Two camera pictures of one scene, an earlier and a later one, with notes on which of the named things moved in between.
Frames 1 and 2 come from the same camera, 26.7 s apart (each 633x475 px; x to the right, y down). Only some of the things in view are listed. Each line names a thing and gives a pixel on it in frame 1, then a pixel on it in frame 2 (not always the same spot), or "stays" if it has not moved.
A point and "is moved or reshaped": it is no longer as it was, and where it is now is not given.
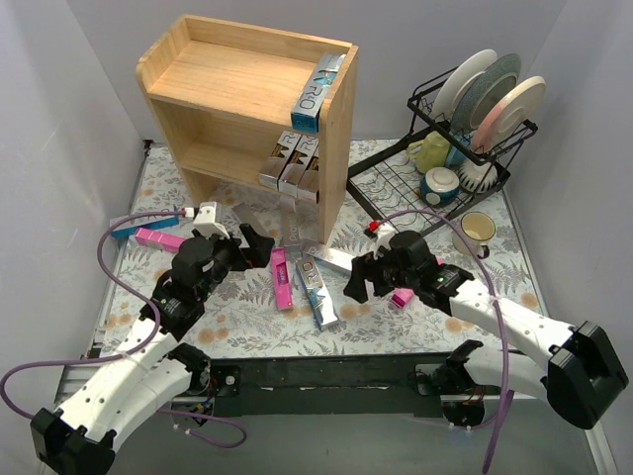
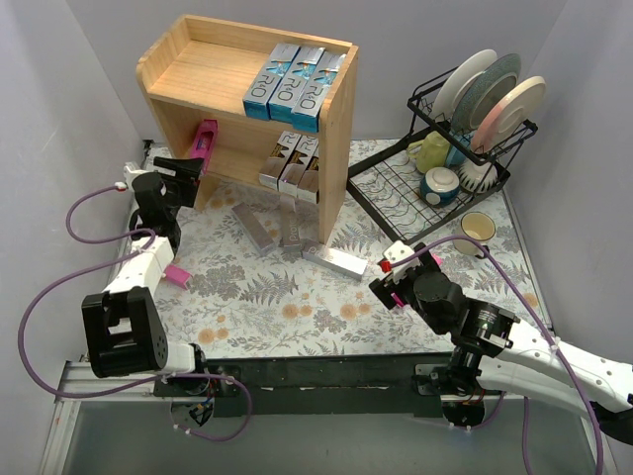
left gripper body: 238,252 to 174,180
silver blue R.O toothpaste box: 316,292 to 286,93
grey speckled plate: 478,98 stays
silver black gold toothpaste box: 297,163 stays
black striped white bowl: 471,174 stays
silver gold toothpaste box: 269,176 stays
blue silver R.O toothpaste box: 305,115 stays
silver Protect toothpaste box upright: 290,221 stays
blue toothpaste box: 129,228 is moved or reshaped
